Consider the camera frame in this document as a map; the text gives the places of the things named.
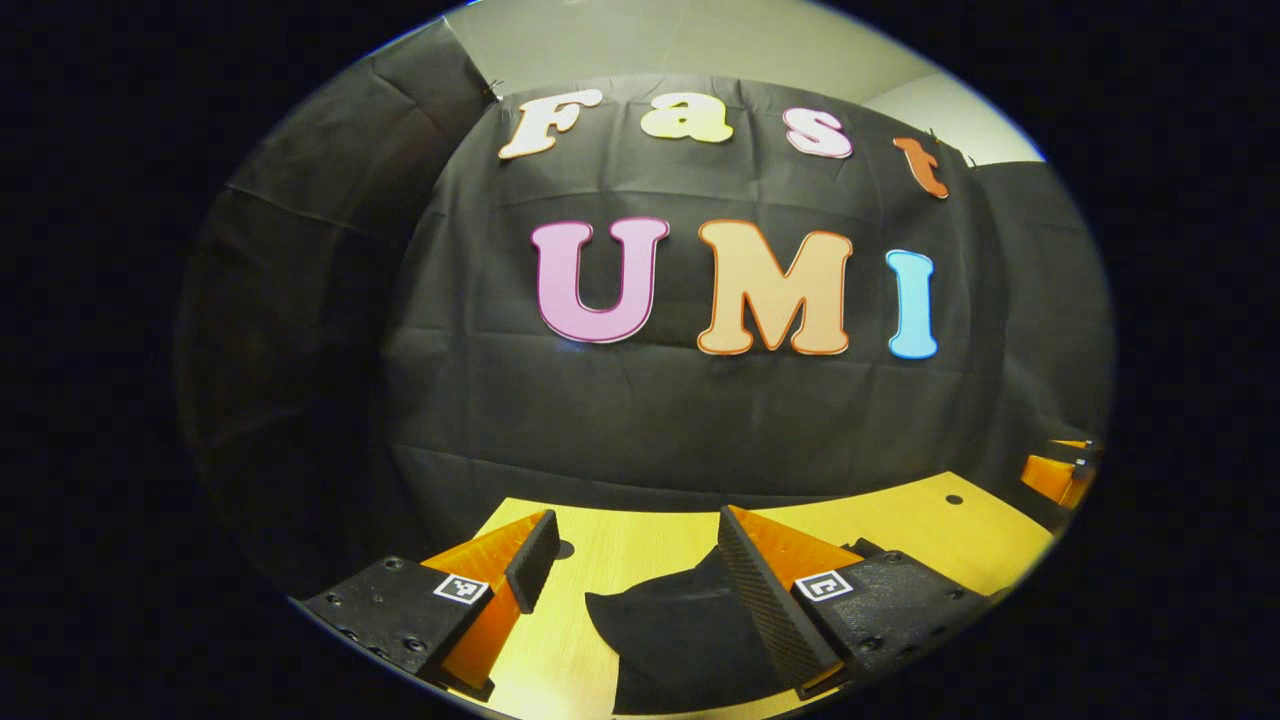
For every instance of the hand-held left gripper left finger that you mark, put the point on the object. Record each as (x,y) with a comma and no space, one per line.
(530,565)

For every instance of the black backdrop cloth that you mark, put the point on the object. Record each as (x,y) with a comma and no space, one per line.
(650,430)

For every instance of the black button shirt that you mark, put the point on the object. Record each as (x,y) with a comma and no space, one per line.
(680,630)

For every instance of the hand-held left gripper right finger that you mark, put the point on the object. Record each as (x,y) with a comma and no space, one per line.
(765,600)

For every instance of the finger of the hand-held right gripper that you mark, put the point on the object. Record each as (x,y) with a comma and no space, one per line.
(1050,478)

